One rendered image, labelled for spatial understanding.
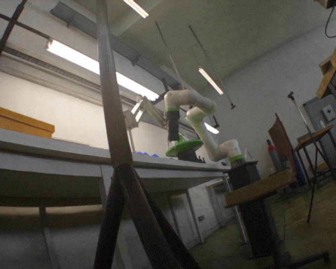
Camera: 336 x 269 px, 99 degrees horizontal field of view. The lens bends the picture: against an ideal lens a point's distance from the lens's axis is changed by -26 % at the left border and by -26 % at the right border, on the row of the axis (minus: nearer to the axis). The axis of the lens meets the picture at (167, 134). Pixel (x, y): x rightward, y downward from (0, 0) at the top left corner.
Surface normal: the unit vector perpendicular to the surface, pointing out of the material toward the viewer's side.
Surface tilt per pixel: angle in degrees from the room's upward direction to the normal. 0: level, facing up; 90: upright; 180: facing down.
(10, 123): 94
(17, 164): 90
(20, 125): 94
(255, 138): 90
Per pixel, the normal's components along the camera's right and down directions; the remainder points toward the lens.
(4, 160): 0.80, -0.42
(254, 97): -0.55, -0.18
